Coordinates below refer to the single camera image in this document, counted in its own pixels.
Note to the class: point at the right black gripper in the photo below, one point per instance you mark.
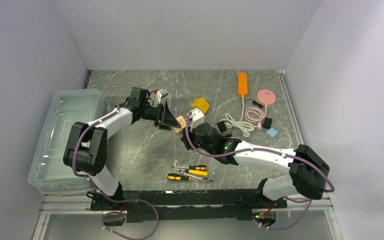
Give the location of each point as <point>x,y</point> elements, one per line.
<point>184,139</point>

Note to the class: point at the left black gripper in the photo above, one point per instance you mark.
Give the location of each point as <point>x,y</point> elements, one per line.
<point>164,118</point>

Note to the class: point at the beige wooden cube socket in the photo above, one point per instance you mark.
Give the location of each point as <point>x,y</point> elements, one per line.
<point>181,120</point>

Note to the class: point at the yellow cube socket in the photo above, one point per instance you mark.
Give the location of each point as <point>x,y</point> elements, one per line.
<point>201,104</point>

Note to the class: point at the black adapter with cable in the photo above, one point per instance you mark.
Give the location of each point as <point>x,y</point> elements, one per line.
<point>225,128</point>

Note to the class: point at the blue usb charger plug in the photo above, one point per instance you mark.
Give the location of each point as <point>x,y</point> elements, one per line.
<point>272,132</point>

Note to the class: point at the round pink power socket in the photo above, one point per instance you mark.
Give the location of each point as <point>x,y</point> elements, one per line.
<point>266,97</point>

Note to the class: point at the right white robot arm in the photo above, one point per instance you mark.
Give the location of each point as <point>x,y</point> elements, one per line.
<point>303,171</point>

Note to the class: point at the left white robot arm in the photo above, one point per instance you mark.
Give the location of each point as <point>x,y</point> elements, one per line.
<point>87,145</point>

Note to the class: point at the small yellow black screwdriver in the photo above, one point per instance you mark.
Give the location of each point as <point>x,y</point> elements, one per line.
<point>193,167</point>

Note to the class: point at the middle yellow screwdriver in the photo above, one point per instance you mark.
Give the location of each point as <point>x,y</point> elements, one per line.
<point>193,172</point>

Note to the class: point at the large black yellow screwdriver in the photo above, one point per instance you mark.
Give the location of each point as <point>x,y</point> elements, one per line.
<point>186,178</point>

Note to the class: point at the orange power strip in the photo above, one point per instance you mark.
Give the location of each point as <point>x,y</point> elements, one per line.
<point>242,84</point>

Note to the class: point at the clear plastic storage bin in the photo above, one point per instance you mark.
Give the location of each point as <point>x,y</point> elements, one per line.
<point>48,173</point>

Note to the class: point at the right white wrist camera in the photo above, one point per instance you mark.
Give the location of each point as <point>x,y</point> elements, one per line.
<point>196,118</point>

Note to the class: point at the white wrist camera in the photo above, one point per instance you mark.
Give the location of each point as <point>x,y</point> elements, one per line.
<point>196,118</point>
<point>160,94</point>

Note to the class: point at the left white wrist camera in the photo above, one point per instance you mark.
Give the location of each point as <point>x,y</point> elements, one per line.
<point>160,94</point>

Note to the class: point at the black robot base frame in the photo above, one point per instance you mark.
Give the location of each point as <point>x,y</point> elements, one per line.
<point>191,204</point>

